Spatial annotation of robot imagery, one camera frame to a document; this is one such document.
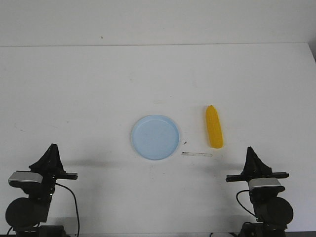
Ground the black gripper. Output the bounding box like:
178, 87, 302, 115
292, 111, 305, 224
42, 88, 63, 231
29, 144, 78, 190
226, 147, 289, 184

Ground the yellow corn cob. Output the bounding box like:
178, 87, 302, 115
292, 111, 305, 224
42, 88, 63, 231
205, 105, 224, 149

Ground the light blue round plate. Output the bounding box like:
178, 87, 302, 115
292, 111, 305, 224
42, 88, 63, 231
131, 115, 180, 161

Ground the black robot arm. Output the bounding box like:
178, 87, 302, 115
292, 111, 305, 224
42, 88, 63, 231
5, 144, 80, 237
226, 147, 294, 237

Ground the clear tape strip on table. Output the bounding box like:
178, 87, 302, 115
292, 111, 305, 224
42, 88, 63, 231
181, 152, 213, 157

